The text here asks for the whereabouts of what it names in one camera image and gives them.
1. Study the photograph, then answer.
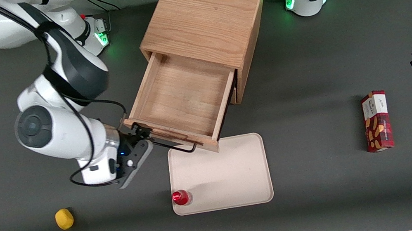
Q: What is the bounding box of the beige rectangular tray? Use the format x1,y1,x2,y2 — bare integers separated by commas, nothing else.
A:
163,131,276,218

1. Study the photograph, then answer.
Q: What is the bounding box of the yellow lemon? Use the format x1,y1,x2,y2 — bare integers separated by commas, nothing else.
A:
54,207,76,231

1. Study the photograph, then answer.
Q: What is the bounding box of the red snack box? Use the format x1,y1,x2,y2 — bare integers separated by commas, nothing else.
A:
358,89,396,154

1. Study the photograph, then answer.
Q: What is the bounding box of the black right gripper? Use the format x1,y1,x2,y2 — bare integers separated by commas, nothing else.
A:
108,122,159,178

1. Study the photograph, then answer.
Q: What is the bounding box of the oak wooden drawer cabinet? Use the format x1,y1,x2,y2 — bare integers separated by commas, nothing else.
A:
132,0,285,119

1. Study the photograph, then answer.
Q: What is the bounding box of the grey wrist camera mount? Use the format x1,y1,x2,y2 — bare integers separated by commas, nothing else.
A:
111,138,159,190

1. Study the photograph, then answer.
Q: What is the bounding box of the wooden drawer with black handle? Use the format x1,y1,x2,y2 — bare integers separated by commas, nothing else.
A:
113,39,249,167

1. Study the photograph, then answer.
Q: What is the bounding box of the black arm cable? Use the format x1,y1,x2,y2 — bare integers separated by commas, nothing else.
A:
0,0,138,202

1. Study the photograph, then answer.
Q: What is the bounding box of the red capped bottle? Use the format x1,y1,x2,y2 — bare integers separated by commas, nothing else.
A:
171,188,194,208

